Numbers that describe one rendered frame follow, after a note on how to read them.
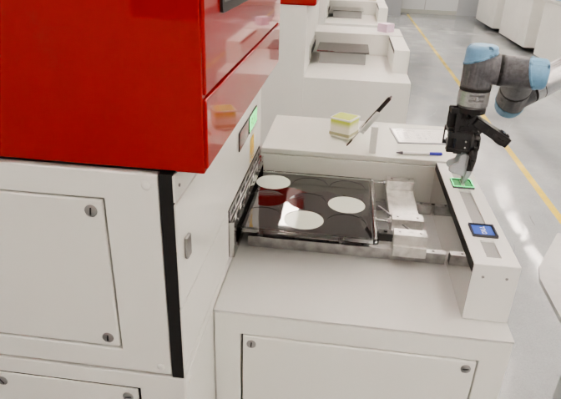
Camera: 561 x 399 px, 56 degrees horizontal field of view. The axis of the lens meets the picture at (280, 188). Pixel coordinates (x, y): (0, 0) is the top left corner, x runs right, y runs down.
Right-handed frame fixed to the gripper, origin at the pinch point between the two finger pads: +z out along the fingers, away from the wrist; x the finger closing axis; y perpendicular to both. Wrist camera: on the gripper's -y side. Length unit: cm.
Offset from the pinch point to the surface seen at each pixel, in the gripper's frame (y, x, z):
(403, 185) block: 14.5, -10.7, 8.1
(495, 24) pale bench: -264, -1021, 82
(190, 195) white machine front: 59, 58, -17
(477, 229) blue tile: 1.9, 25.7, 1.3
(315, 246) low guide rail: 38.6, 18.8, 14.0
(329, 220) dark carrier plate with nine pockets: 35.5, 15.8, 7.7
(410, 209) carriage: 13.5, 1.3, 9.7
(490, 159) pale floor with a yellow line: -89, -281, 98
